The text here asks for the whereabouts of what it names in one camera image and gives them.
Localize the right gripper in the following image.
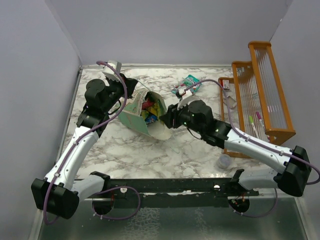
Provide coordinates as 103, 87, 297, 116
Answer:
160, 98, 205, 135

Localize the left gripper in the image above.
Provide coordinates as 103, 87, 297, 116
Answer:
102, 72, 138, 113

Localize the yellow green Fox's candy bag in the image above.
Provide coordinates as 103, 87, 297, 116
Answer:
140, 98, 165, 119

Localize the blue snack packet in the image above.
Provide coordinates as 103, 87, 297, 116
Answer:
144, 115, 158, 125

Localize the green paper gift bag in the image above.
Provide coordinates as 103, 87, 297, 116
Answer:
118, 85, 180, 154

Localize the teal Fox's candy bag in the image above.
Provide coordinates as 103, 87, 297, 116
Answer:
171, 74, 202, 98

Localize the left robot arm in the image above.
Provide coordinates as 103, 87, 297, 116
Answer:
31, 74, 138, 219

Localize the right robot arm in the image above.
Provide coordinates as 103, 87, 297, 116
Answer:
160, 100, 311, 197

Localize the grey cardboard piece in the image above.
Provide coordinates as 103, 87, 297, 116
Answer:
222, 95, 237, 109

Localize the red white small box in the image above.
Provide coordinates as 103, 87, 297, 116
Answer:
222, 79, 230, 90

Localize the small clear plastic cup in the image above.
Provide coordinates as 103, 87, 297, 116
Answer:
216, 154, 232, 169

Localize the green marker pen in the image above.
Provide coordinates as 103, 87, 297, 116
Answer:
248, 115, 259, 138

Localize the orange wooden tiered rack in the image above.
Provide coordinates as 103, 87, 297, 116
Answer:
218, 41, 296, 146

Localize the pink marker pen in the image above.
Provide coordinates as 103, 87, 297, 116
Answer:
255, 111, 266, 132

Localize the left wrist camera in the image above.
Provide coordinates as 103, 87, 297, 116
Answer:
102, 60, 122, 82

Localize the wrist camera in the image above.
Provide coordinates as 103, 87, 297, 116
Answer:
102, 60, 122, 82
175, 86, 194, 110

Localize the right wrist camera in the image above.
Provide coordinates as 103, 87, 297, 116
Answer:
175, 86, 194, 110

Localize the black base frame bar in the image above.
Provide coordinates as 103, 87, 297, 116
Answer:
92, 177, 259, 213

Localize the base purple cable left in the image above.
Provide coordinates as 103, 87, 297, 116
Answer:
91, 186, 142, 221

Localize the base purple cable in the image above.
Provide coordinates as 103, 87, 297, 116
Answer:
91, 186, 142, 221
231, 187, 279, 219

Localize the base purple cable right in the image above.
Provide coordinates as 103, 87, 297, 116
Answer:
231, 187, 279, 219

